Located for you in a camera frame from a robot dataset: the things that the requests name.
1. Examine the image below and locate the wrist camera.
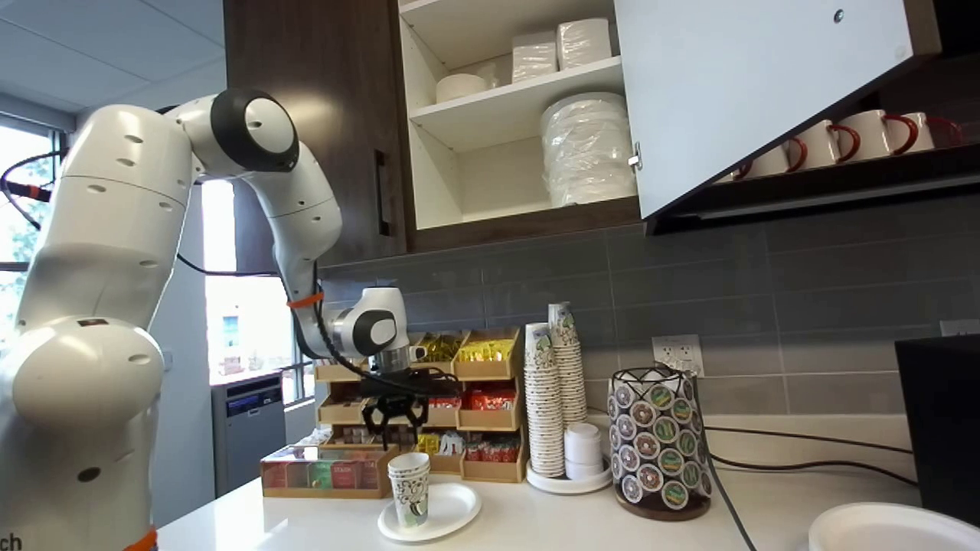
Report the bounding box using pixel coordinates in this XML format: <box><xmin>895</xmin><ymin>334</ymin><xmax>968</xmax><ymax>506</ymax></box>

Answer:
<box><xmin>357</xmin><ymin>372</ymin><xmax>462</xmax><ymax>399</ymax></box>

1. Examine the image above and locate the wooden tea bag box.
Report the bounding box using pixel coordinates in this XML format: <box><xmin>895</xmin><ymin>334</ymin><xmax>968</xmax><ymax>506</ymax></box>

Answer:
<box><xmin>260</xmin><ymin>443</ymin><xmax>400</xmax><ymax>500</ymax></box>

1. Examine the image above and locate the small white plate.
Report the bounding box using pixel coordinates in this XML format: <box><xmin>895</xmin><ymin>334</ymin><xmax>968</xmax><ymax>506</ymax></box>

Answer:
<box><xmin>377</xmin><ymin>481</ymin><xmax>482</xmax><ymax>543</ymax></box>

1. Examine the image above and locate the pack of white napkins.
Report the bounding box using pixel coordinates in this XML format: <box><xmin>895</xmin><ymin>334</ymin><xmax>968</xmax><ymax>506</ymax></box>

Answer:
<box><xmin>511</xmin><ymin>31</ymin><xmax>559</xmax><ymax>84</ymax></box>
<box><xmin>556</xmin><ymin>18</ymin><xmax>614</xmax><ymax>72</ymax></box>

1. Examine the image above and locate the stack of white cup lids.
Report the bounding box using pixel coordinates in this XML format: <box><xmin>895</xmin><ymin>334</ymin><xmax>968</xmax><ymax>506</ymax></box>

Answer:
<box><xmin>563</xmin><ymin>422</ymin><xmax>605</xmax><ymax>481</ymax></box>

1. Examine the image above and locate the window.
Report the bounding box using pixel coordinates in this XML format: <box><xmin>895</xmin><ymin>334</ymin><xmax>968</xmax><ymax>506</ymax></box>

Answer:
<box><xmin>0</xmin><ymin>113</ymin><xmax>66</xmax><ymax>349</ymax></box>
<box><xmin>201</xmin><ymin>179</ymin><xmax>316</xmax><ymax>405</ymax></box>

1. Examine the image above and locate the wrapped stack of white plates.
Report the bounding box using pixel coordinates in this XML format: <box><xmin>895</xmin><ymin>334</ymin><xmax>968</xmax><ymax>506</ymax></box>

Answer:
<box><xmin>540</xmin><ymin>92</ymin><xmax>639</xmax><ymax>208</ymax></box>

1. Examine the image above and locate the wooden packet organizer rack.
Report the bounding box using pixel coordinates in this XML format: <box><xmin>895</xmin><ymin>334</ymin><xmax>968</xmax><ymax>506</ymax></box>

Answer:
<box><xmin>315</xmin><ymin>328</ymin><xmax>531</xmax><ymax>484</ymax></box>

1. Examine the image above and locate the black appliance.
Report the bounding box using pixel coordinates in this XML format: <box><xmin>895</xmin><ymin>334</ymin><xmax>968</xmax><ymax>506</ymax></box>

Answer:
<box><xmin>893</xmin><ymin>334</ymin><xmax>980</xmax><ymax>530</ymax></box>

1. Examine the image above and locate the white round tray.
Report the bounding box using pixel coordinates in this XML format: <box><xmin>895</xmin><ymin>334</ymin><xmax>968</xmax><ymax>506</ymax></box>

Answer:
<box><xmin>525</xmin><ymin>458</ymin><xmax>614</xmax><ymax>495</ymax></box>

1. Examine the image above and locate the wire coffee pod holder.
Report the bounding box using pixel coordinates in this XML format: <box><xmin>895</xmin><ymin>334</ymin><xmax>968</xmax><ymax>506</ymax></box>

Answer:
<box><xmin>608</xmin><ymin>367</ymin><xmax>714</xmax><ymax>522</ymax></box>

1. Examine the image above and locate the tall stack of paper cups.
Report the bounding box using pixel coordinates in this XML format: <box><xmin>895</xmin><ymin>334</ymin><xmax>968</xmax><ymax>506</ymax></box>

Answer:
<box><xmin>524</xmin><ymin>322</ymin><xmax>567</xmax><ymax>478</ymax></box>
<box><xmin>547</xmin><ymin>302</ymin><xmax>588</xmax><ymax>427</ymax></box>

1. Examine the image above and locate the stack of white bowls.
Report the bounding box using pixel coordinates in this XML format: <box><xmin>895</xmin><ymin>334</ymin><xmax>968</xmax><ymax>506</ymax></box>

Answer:
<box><xmin>436</xmin><ymin>73</ymin><xmax>489</xmax><ymax>105</ymax></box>

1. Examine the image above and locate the closed brown cabinet door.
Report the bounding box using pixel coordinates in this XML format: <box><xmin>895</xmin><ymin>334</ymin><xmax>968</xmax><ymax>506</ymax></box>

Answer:
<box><xmin>223</xmin><ymin>0</ymin><xmax>409</xmax><ymax>269</ymax></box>

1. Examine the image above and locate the row of red-handled white mugs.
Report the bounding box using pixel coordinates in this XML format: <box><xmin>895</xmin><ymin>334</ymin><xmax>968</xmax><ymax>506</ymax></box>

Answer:
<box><xmin>714</xmin><ymin>109</ymin><xmax>967</xmax><ymax>184</ymax></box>

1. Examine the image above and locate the open white cabinet door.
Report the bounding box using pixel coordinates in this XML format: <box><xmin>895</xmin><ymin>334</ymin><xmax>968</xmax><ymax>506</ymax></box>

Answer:
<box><xmin>613</xmin><ymin>0</ymin><xmax>942</xmax><ymax>220</ymax></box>

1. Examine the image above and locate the brown wall cabinet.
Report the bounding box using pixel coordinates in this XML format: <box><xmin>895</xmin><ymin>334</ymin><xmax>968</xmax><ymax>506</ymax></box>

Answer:
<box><xmin>223</xmin><ymin>0</ymin><xmax>980</xmax><ymax>269</ymax></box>

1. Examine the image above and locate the grey dishwasher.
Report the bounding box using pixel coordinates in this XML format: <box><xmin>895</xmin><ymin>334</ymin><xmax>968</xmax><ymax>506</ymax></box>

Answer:
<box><xmin>211</xmin><ymin>372</ymin><xmax>287</xmax><ymax>498</ymax></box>

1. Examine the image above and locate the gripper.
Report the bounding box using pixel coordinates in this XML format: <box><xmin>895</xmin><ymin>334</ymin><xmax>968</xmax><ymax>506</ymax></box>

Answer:
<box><xmin>361</xmin><ymin>386</ymin><xmax>430</xmax><ymax>452</ymax></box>

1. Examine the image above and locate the black cable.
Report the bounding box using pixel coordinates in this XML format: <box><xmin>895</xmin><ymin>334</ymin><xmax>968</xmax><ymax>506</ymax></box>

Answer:
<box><xmin>710</xmin><ymin>453</ymin><xmax>920</xmax><ymax>488</ymax></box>
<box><xmin>703</xmin><ymin>425</ymin><xmax>916</xmax><ymax>457</ymax></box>
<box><xmin>704</xmin><ymin>456</ymin><xmax>760</xmax><ymax>551</ymax></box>

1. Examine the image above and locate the black cabinet door handle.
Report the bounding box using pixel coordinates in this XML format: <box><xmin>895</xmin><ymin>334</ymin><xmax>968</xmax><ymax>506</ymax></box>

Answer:
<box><xmin>374</xmin><ymin>149</ymin><xmax>392</xmax><ymax>237</ymax></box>

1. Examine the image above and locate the large white plate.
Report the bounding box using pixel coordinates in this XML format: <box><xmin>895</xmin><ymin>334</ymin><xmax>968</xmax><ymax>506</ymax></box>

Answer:
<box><xmin>808</xmin><ymin>501</ymin><xmax>980</xmax><ymax>551</ymax></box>

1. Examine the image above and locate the printed paper cup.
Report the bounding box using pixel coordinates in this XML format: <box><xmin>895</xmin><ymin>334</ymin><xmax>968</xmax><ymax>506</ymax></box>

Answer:
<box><xmin>387</xmin><ymin>452</ymin><xmax>431</xmax><ymax>486</ymax></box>
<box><xmin>391</xmin><ymin>468</ymin><xmax>432</xmax><ymax>530</ymax></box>

